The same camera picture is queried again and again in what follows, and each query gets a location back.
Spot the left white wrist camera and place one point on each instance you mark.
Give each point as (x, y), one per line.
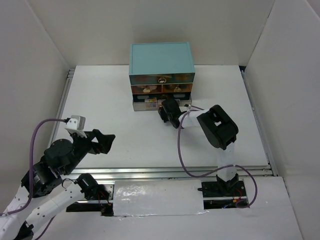
(75, 125)

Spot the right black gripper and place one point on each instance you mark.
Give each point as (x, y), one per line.
(163, 113)

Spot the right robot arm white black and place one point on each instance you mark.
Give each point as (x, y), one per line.
(220, 131)

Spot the colourful square eyeshadow palette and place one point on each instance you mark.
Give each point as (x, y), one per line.
(151, 104)

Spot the white tape sheet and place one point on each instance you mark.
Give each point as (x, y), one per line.
(157, 198)

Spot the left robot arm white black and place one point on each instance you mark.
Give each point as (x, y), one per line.
(26, 214)

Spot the teal drawer organizer box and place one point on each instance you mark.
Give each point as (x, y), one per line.
(161, 70)

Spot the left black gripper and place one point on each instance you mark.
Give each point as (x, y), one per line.
(105, 143)

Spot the aluminium rail frame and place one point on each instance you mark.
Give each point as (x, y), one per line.
(145, 147)

